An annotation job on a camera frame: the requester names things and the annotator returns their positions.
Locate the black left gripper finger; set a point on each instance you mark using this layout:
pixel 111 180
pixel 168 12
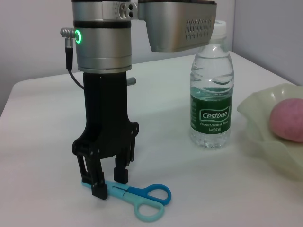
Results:
pixel 122 172
pixel 98 184

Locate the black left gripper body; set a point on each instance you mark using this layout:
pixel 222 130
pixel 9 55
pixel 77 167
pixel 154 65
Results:
pixel 104 113

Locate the blue scissors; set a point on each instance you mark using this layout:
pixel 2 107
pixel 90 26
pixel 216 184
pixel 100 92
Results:
pixel 151 191

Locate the clear green-label water bottle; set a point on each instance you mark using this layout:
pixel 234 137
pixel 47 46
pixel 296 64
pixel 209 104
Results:
pixel 210 118

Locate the pink peach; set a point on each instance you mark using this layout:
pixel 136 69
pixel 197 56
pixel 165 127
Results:
pixel 288 120

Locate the pale green glass fruit plate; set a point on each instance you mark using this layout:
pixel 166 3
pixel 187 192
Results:
pixel 260 132

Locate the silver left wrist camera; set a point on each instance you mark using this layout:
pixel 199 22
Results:
pixel 175 28

